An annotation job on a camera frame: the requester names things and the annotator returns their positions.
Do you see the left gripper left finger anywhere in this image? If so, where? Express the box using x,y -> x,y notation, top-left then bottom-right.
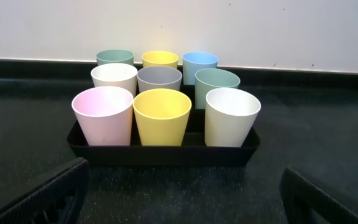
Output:
0,157 -> 91,224

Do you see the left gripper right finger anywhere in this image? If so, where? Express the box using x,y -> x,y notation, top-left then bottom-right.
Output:
278,166 -> 358,224

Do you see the pink cup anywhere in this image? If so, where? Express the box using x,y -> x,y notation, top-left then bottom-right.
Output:
71,85 -> 135,147

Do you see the white cup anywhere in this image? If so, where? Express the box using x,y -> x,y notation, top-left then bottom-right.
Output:
89,62 -> 139,98
204,86 -> 262,148

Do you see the yellow cup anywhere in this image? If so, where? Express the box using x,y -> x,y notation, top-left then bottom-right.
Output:
141,50 -> 180,70
132,88 -> 193,147

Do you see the black tray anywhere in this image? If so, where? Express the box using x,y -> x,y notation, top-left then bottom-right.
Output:
67,83 -> 261,167

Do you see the green cup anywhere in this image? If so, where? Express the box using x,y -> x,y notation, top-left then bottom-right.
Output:
194,68 -> 242,110
95,49 -> 135,67

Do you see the grey cup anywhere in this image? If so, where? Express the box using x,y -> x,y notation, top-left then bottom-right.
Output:
136,65 -> 183,93

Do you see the blue cup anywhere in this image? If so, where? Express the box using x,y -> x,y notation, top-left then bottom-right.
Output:
182,51 -> 220,86

